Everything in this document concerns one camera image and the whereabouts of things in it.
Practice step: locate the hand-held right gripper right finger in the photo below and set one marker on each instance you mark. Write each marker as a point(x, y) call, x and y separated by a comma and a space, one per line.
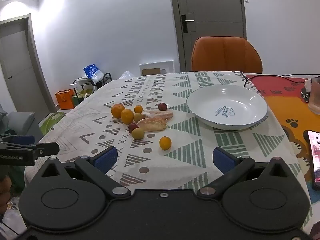
point(222, 161)

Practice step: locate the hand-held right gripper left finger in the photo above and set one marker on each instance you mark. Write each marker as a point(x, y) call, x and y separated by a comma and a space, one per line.
point(106, 160)

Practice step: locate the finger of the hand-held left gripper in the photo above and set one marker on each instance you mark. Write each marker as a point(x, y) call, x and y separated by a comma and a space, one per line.
point(22, 139)
point(47, 148)

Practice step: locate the green plum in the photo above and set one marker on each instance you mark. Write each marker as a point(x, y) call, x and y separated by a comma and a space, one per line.
point(137, 133)
point(139, 117)

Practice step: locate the red plum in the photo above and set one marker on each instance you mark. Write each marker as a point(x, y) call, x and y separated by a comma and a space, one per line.
point(132, 127)
point(162, 106)

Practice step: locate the bread piece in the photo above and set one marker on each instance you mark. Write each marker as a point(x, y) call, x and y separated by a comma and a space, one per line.
point(152, 125)
point(161, 114)

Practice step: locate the small orange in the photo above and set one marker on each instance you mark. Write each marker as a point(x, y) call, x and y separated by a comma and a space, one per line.
point(138, 109)

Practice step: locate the white plate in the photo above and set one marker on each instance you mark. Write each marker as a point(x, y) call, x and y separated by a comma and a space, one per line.
point(225, 100)

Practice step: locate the grey sofa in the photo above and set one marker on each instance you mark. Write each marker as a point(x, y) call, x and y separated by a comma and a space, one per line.
point(20, 122)

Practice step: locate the green floor mat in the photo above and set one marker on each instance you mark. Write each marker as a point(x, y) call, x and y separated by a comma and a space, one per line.
point(51, 122)

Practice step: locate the orange box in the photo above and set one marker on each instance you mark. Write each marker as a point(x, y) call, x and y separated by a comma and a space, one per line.
point(63, 99)

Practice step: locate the grey side door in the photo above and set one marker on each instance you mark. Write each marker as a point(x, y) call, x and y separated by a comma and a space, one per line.
point(17, 60)

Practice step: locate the colourful cartoon mat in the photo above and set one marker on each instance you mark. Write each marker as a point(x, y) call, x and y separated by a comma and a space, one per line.
point(282, 105)

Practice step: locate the clear plastic bag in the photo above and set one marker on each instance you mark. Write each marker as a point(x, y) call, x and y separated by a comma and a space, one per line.
point(127, 75)

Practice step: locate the blue and white bag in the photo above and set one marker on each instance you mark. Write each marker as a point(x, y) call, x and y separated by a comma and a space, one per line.
point(92, 71)

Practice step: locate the smartphone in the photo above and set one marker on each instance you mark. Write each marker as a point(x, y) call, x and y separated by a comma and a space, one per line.
point(315, 160)

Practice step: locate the orange chair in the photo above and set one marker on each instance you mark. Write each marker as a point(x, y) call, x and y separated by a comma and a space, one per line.
point(225, 55)

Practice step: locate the translucent cup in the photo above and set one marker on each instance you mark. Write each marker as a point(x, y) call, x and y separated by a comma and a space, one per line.
point(315, 97)

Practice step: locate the white charger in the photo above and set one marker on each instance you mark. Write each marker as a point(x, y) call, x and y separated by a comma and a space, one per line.
point(308, 85)

